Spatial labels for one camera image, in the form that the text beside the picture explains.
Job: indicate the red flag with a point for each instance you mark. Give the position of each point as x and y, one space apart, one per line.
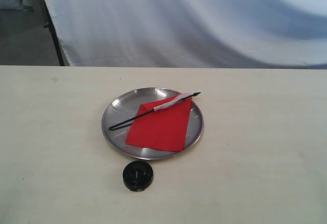
160 125

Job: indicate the black round flag base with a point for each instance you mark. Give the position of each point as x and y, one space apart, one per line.
137 175

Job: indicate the round silver metal plate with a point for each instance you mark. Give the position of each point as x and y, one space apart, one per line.
126 106

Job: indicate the white backdrop cloth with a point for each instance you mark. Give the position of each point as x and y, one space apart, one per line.
192 33

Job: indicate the black backdrop stand pole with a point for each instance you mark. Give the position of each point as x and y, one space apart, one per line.
51 28

